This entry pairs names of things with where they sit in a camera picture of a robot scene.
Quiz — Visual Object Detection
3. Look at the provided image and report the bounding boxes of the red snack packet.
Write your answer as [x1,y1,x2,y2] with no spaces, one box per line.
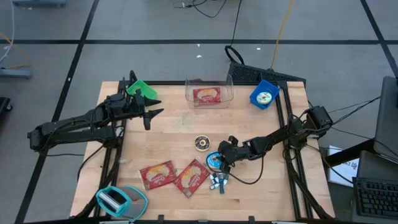
[172,158,211,199]
[139,160,178,191]
[192,86,222,105]

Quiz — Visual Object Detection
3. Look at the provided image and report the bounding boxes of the thin black cable with plug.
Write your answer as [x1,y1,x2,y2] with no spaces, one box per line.
[172,0,228,19]

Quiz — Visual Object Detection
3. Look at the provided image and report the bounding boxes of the black looped cable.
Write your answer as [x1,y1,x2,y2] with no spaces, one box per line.
[224,0,246,65]

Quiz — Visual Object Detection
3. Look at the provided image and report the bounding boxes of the black keyboard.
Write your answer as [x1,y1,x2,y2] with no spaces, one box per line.
[352,176,398,218]

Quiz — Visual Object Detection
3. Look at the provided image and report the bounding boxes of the white cable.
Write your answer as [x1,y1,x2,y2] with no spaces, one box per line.
[0,0,16,63]

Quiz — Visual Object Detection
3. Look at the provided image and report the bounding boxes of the dark patterned tape roll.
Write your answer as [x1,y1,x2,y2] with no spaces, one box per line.
[194,134,211,152]

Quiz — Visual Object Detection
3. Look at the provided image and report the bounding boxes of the teal framed holder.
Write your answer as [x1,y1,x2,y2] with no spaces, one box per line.
[95,185,149,222]

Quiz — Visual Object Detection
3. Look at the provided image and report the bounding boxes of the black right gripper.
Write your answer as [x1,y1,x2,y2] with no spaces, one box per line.
[216,136,251,174]

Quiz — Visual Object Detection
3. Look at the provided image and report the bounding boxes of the white paper sheet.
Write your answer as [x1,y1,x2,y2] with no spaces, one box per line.
[328,145,360,187]

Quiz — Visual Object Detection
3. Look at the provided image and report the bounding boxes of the yellow cable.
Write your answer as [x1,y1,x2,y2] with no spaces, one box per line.
[269,0,295,70]

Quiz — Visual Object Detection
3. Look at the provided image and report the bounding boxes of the grey desk foot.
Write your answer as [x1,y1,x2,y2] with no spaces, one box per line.
[11,0,67,7]
[0,68,32,79]

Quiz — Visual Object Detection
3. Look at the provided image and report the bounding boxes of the grey laptop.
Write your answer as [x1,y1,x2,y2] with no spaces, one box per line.
[373,75,398,162]

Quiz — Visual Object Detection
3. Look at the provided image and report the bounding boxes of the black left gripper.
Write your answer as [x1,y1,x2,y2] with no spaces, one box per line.
[126,89,165,131]

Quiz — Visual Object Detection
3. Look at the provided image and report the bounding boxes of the black aluminium table frame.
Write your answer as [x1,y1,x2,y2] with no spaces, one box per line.
[74,70,335,220]

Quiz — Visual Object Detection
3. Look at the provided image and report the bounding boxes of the blue plastic basket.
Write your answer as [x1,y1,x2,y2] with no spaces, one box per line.
[249,79,281,111]

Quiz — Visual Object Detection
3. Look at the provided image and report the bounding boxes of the clear plastic bin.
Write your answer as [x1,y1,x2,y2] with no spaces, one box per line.
[184,74,234,110]

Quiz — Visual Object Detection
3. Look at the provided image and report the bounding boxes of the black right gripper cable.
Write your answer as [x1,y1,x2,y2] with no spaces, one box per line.
[226,148,266,185]

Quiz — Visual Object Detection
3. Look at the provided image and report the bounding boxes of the green plastic basket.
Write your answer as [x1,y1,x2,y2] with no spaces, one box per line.
[126,79,159,101]

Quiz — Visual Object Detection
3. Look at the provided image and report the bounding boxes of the blue patterned tape roll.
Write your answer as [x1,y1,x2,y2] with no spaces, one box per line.
[205,151,222,171]

